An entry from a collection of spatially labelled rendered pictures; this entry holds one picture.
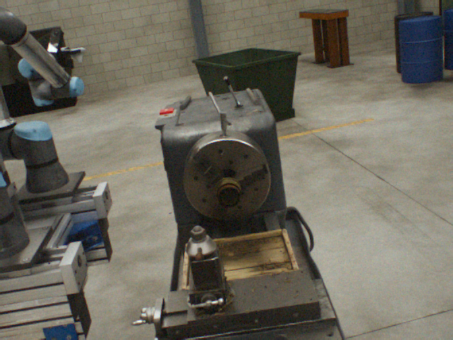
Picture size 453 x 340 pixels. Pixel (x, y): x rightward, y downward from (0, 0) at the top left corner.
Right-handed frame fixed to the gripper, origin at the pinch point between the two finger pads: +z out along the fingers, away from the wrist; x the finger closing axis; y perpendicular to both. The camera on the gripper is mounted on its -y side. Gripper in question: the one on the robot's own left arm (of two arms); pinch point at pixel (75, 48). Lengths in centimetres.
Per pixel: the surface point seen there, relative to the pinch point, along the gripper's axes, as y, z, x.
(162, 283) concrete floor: 159, 59, 3
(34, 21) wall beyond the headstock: 73, 734, -577
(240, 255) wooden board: 58, -55, 91
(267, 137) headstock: 29, -16, 90
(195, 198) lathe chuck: 46, -41, 69
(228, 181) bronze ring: 35, -46, 84
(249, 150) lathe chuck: 28, -33, 88
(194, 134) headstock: 27, -24, 64
